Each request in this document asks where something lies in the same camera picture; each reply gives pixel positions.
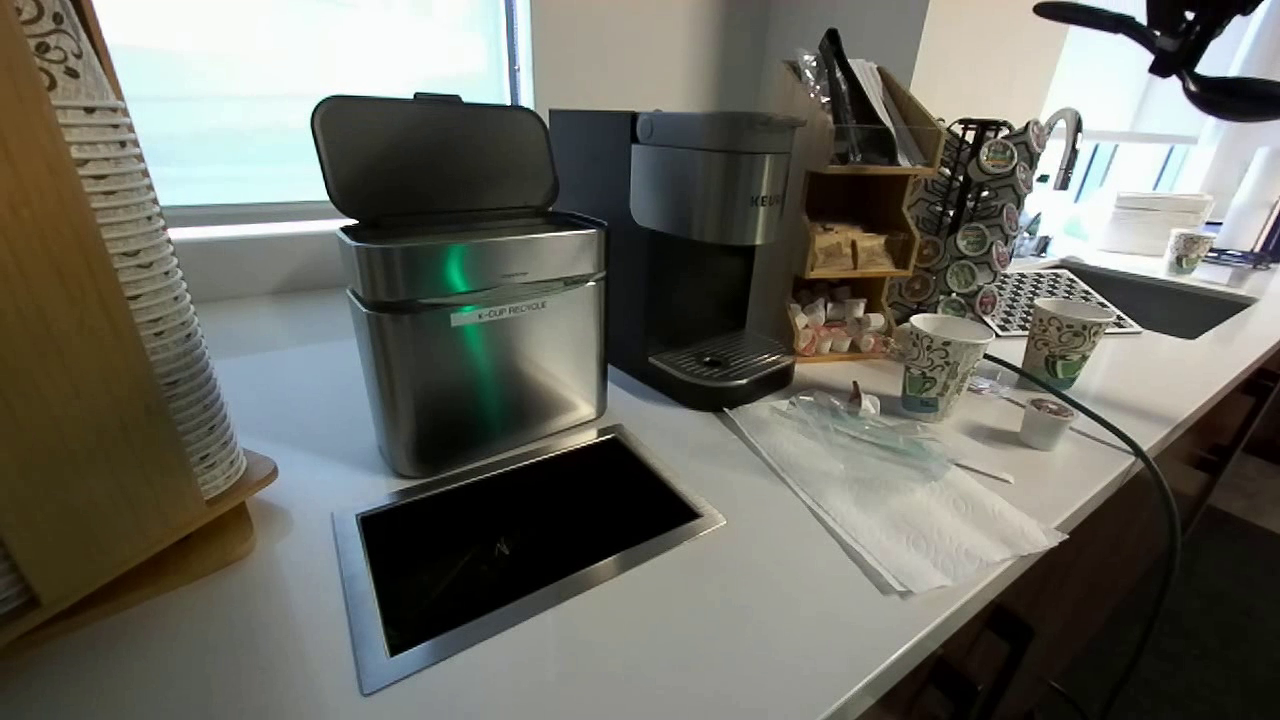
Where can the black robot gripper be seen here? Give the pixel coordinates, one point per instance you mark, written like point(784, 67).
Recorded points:
point(1181, 28)

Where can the countertop trash chute opening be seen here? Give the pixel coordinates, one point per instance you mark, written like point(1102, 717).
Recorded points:
point(461, 560)

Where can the kitchen sink faucet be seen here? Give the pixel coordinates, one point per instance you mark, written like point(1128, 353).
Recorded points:
point(1066, 135)

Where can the coffee pod carousel rack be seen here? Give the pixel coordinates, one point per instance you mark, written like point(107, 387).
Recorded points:
point(970, 219)

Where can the patterned paper cup near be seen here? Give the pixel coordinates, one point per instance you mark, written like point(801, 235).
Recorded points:
point(1060, 338)

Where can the patterned paper cup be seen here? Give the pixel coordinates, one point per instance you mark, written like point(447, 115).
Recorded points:
point(933, 360)
point(1060, 338)

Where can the black tongs in organizer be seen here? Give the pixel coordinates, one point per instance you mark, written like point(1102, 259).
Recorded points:
point(846, 94)

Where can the wooden condiment organizer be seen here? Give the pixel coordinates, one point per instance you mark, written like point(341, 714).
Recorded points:
point(858, 236)

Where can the patterned paper cup far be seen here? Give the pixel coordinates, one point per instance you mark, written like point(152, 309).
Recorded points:
point(933, 360)

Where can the single coffee pod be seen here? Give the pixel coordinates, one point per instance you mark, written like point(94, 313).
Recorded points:
point(1045, 421)

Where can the black coffee machine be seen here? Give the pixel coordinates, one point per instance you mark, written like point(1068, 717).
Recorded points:
point(684, 205)

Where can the clear plastic bag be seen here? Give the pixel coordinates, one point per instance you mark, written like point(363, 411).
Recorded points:
point(884, 495)

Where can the stainless steel waste bin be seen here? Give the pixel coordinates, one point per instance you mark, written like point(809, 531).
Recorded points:
point(479, 306)

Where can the stack of paper cups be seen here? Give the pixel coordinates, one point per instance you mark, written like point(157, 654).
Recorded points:
point(113, 174)

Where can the wooden cup dispenser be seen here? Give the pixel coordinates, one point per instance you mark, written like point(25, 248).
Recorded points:
point(97, 499)

